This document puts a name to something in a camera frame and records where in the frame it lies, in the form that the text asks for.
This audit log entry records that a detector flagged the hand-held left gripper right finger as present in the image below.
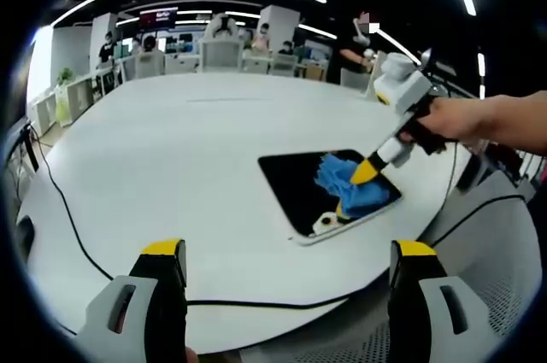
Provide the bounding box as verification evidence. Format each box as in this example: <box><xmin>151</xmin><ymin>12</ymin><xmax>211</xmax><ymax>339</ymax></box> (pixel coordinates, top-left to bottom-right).
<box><xmin>387</xmin><ymin>237</ymin><xmax>502</xmax><ymax>363</ymax></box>

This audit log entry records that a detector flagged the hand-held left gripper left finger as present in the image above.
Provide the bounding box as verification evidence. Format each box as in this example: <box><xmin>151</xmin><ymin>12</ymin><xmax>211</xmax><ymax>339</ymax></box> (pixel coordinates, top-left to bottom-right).
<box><xmin>74</xmin><ymin>237</ymin><xmax>189</xmax><ymax>363</ymax></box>

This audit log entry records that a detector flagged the blue cleaning cloth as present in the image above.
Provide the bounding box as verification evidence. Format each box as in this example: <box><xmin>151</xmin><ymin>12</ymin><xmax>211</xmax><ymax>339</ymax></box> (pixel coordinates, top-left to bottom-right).
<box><xmin>315</xmin><ymin>153</ymin><xmax>392</xmax><ymax>215</ymax></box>

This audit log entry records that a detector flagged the person's right hand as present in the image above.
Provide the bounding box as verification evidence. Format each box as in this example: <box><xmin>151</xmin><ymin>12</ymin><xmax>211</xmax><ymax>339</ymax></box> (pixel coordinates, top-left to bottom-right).
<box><xmin>399</xmin><ymin>96</ymin><xmax>485</xmax><ymax>144</ymax></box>

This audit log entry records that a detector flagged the white upright board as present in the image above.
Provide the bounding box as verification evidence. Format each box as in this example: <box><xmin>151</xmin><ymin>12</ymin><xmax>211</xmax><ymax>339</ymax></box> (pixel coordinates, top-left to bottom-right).
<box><xmin>364</xmin><ymin>50</ymin><xmax>387</xmax><ymax>98</ymax></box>

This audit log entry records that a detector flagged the white mesh office chair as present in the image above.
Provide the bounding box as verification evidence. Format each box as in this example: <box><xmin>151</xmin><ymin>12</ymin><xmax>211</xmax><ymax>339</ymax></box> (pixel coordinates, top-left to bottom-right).
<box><xmin>238</xmin><ymin>168</ymin><xmax>540</xmax><ymax>363</ymax></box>

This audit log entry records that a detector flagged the black object at table edge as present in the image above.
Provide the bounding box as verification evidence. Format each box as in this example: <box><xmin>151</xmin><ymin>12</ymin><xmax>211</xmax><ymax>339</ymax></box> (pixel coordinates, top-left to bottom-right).
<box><xmin>14</xmin><ymin>214</ymin><xmax>36</xmax><ymax>261</ymax></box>

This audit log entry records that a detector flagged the white humanoid robot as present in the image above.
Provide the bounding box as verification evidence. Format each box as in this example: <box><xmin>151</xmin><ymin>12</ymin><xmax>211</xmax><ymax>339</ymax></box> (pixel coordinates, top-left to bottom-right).
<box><xmin>204</xmin><ymin>12</ymin><xmax>241</xmax><ymax>40</ymax></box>

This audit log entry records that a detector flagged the black tripod stand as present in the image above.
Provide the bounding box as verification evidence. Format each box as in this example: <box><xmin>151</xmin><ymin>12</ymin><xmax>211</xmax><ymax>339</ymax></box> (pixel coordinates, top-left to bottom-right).
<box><xmin>6</xmin><ymin>122</ymin><xmax>43</xmax><ymax>177</ymax></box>

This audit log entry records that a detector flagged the yellow green bag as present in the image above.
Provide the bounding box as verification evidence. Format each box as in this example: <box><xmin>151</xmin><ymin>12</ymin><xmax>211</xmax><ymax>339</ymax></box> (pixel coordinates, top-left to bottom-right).
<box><xmin>54</xmin><ymin>83</ymin><xmax>73</xmax><ymax>126</ymax></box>

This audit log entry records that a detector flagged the white low shelf unit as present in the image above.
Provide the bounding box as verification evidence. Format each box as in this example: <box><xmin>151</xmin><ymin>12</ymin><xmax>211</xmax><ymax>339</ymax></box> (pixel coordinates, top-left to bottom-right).
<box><xmin>31</xmin><ymin>71</ymin><xmax>121</xmax><ymax>130</ymax></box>

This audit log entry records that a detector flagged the thin gripper cable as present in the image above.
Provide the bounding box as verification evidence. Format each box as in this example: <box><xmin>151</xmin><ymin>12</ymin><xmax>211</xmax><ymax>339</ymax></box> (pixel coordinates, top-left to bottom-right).
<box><xmin>443</xmin><ymin>140</ymin><xmax>459</xmax><ymax>200</ymax></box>

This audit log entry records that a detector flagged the long black cable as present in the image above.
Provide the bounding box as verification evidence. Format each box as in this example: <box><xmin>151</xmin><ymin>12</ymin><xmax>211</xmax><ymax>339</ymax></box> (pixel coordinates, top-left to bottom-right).
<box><xmin>25</xmin><ymin>126</ymin><xmax>350</xmax><ymax>308</ymax></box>

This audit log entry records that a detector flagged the red wall screen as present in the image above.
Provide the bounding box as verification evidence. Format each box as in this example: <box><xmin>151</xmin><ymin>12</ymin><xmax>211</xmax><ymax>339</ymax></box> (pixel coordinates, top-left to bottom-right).
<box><xmin>138</xmin><ymin>7</ymin><xmax>179</xmax><ymax>29</ymax></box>

